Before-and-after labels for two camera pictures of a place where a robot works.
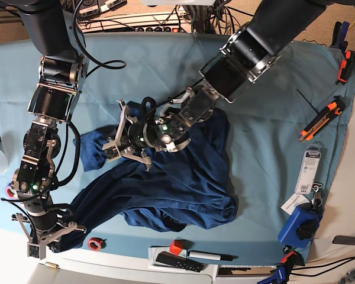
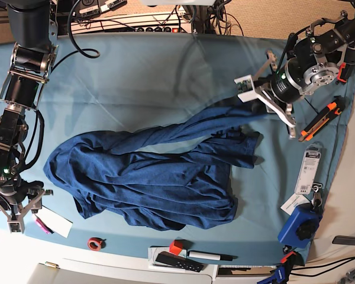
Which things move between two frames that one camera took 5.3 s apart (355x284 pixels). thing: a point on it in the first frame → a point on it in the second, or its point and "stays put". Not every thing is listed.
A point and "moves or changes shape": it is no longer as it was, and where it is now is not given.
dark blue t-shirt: [193, 186] moves or changes shape
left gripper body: [39, 239] → [16, 223]
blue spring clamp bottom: [280, 276] stays put
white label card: [295, 200] stays put
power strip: [168, 22] stays put
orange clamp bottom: [283, 260] stays put
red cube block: [176, 246] stays put
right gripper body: [121, 147] → [261, 88]
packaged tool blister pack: [308, 168] stays put
